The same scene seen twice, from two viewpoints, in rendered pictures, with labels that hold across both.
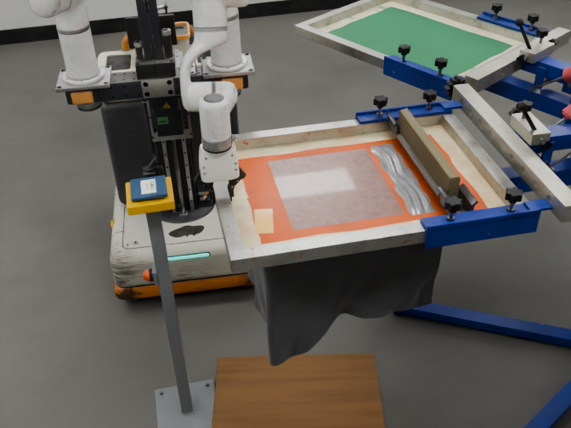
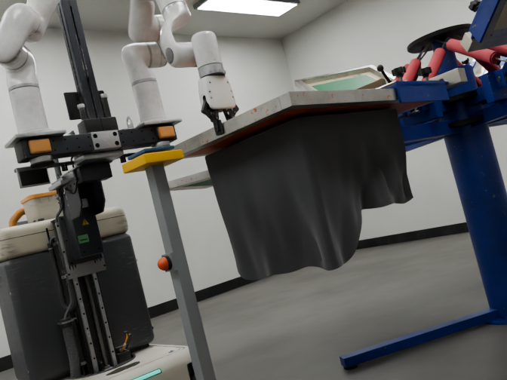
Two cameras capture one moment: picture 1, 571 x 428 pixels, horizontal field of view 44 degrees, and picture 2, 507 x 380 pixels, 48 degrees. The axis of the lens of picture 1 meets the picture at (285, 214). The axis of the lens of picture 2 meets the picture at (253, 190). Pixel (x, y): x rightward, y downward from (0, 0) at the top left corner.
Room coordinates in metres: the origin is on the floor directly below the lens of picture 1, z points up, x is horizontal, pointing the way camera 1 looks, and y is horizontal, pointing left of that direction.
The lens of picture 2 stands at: (0.15, 1.00, 0.71)
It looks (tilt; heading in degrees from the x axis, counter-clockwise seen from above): 3 degrees up; 328
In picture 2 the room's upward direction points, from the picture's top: 14 degrees counter-clockwise
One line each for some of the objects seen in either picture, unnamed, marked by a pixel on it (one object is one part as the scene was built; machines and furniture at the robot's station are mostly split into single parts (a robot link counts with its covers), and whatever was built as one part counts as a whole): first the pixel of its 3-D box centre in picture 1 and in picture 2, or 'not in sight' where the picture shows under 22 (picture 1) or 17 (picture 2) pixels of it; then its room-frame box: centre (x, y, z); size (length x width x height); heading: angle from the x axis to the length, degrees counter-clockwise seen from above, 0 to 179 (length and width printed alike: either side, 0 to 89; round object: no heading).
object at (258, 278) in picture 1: (257, 261); (265, 206); (1.59, 0.09, 0.74); 0.45 x 0.03 x 0.43; 11
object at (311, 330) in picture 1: (355, 295); (366, 180); (1.43, -0.18, 0.74); 0.46 x 0.04 x 0.42; 101
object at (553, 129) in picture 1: (545, 139); not in sight; (1.75, -0.75, 1.02); 0.17 x 0.06 x 0.05; 101
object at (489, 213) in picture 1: (479, 223); (417, 93); (1.41, -0.49, 0.98); 0.30 x 0.05 x 0.07; 101
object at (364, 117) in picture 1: (403, 119); not in sight; (1.96, -0.38, 0.98); 0.30 x 0.05 x 0.07; 101
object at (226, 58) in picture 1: (224, 38); (147, 105); (2.09, 0.17, 1.21); 0.16 x 0.13 x 0.15; 7
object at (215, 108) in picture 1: (219, 108); (203, 54); (1.61, 0.16, 1.23); 0.15 x 0.10 x 0.11; 2
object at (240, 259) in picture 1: (355, 178); (309, 122); (1.64, -0.20, 0.98); 0.79 x 0.58 x 0.04; 101
